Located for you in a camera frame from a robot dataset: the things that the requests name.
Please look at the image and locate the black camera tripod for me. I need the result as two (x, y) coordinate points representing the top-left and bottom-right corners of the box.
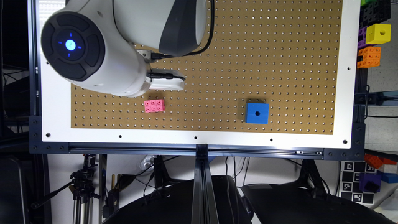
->
(30, 154), (101, 224)

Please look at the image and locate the blue cube with hole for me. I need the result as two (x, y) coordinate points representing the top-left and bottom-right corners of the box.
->
(244, 100), (270, 124)

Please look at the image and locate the black chair right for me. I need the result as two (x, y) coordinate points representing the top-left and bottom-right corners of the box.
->
(241, 184), (394, 224)

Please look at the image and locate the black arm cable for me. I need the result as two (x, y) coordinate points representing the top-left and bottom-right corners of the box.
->
(150, 0), (216, 60)

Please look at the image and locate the yellow cube with hole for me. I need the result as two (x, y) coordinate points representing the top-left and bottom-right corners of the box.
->
(366, 24), (391, 44)

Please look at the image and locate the black block stack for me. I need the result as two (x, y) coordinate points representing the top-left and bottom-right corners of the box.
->
(359, 0), (391, 28)

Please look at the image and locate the red orange block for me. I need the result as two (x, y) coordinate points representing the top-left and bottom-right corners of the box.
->
(364, 154), (397, 169)

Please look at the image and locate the black aluminium table frame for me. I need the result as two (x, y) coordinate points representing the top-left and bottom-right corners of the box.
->
(27, 0), (398, 224)

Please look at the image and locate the dark purple cube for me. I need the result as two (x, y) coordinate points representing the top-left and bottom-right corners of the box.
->
(359, 173), (382, 193)

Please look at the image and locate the brown pegboard with white frame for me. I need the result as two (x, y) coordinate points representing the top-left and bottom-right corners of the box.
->
(40, 0), (360, 149)

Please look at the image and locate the pink block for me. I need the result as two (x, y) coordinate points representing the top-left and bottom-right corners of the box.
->
(144, 99), (165, 113)

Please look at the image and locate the black chair left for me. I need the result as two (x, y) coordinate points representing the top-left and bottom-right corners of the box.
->
(104, 175), (251, 224)

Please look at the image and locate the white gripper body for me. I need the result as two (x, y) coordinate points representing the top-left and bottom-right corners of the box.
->
(137, 49), (186, 91)

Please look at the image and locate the blue block lower right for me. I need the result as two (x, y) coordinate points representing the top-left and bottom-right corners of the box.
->
(377, 171), (398, 184)

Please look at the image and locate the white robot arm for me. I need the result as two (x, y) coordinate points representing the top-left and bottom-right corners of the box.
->
(41, 0), (215, 97)

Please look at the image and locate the purple block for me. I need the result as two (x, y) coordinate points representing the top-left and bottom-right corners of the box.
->
(358, 26), (368, 49)

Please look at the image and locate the black chair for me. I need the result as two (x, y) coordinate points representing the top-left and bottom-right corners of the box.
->
(241, 184), (394, 224)
(104, 175), (251, 224)

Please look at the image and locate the green block top corner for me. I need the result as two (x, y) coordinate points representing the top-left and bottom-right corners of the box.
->
(361, 0), (377, 7)

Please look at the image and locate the fiducial marker board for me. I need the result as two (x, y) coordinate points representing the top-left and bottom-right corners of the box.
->
(338, 161), (376, 205)

